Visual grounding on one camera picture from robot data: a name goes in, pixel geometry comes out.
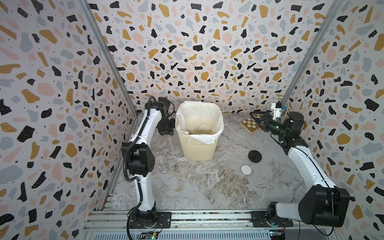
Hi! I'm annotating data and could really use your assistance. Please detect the black jar lid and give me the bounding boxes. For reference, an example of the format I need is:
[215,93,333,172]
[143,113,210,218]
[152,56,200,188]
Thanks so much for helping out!
[248,150,262,163]

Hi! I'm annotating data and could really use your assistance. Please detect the clear plastic jar lid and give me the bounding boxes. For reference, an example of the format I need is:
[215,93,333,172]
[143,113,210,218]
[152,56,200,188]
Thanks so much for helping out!
[238,153,248,162]

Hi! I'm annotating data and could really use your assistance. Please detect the white jar lid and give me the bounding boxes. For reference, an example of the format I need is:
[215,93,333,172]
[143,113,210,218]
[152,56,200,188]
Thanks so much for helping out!
[241,165,252,176]

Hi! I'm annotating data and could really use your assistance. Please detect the white lid tea jar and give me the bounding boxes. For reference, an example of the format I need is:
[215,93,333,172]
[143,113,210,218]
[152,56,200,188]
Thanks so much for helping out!
[159,161,170,173]

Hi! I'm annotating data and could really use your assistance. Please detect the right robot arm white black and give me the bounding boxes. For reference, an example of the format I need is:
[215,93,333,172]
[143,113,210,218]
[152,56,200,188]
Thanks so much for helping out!
[250,111,350,228]

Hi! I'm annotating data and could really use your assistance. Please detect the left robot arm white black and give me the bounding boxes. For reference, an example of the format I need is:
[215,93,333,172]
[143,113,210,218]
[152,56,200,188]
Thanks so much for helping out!
[121,96,175,228]

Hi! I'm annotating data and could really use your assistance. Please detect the wooden chessboard box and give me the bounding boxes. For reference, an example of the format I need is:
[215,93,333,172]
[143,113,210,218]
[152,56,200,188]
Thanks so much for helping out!
[240,116,261,135]

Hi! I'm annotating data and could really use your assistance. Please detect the cream ribbed trash bin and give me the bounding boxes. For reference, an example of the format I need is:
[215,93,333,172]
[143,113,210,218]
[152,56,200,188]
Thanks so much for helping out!
[178,134,219,161]

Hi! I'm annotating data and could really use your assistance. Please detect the white plastic bin liner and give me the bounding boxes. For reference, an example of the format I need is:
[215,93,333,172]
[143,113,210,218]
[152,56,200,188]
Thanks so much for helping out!
[176,101,224,145]

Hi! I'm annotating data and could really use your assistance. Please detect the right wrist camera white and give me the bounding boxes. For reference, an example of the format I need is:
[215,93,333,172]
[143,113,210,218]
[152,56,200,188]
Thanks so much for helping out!
[271,103,287,121]

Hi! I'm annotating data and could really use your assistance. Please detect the black corrugated cable conduit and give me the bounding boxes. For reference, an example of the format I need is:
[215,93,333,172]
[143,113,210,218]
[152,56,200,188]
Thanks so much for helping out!
[122,95,157,240]

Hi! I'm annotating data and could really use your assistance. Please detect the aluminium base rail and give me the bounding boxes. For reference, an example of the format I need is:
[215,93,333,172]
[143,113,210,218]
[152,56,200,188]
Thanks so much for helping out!
[80,210,343,240]

